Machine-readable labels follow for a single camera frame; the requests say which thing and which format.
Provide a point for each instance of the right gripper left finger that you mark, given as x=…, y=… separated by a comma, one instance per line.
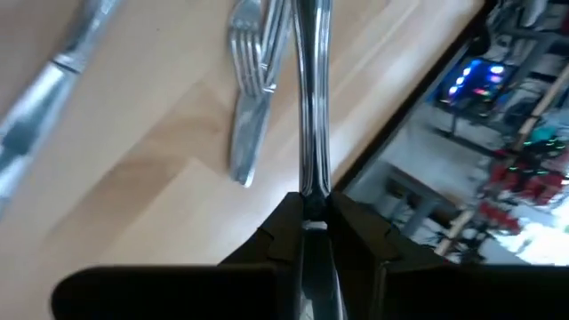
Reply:
x=178, y=293

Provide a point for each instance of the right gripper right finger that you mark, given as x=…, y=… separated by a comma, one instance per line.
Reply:
x=444, y=293

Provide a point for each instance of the silver fork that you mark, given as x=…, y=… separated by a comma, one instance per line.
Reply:
x=249, y=133
x=246, y=53

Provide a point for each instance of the silver table knife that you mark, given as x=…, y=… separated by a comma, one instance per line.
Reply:
x=313, y=89
x=40, y=106

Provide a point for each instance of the grey side table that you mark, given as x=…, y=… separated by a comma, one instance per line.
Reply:
x=418, y=195

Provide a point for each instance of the wooden pole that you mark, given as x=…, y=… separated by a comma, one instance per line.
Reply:
x=531, y=124

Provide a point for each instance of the blue lit device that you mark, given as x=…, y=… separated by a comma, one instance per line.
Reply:
x=475, y=80

